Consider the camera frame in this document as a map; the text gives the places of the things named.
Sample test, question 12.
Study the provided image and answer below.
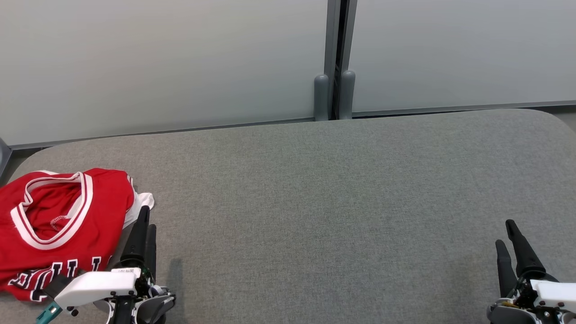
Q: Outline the red basketball jersey white trim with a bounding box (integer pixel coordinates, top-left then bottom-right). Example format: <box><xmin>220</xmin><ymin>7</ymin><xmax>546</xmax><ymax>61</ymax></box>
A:
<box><xmin>0</xmin><ymin>168</ymin><xmax>155</xmax><ymax>303</ymax></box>

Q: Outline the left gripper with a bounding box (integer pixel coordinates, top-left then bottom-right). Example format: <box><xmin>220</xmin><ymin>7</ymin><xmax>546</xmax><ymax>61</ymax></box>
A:
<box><xmin>92</xmin><ymin>206</ymin><xmax>177</xmax><ymax>324</ymax></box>

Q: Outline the teal left camera connector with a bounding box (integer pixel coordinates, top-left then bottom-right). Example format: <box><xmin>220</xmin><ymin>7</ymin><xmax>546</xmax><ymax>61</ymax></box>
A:
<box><xmin>36</xmin><ymin>301</ymin><xmax>63</xmax><ymax>324</ymax></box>

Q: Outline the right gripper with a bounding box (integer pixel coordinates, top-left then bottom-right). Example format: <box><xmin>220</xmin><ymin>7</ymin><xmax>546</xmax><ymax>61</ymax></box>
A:
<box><xmin>487</xmin><ymin>219</ymin><xmax>576</xmax><ymax>324</ymax></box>

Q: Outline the frosted partition panel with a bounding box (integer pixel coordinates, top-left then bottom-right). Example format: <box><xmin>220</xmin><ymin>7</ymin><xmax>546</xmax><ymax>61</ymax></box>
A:
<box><xmin>351</xmin><ymin>0</ymin><xmax>576</xmax><ymax>114</ymax></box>
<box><xmin>0</xmin><ymin>0</ymin><xmax>330</xmax><ymax>147</ymax></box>

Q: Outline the grey frame with cables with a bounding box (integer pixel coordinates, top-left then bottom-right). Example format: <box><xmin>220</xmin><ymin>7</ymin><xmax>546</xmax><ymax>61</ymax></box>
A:
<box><xmin>0</xmin><ymin>137</ymin><xmax>12</xmax><ymax>181</ymax></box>

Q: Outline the grey partition post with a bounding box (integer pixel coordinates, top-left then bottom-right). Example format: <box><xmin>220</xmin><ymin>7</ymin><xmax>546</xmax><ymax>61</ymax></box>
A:
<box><xmin>314</xmin><ymin>0</ymin><xmax>341</xmax><ymax>122</ymax></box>
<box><xmin>338</xmin><ymin>0</ymin><xmax>359</xmax><ymax>120</ymax></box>

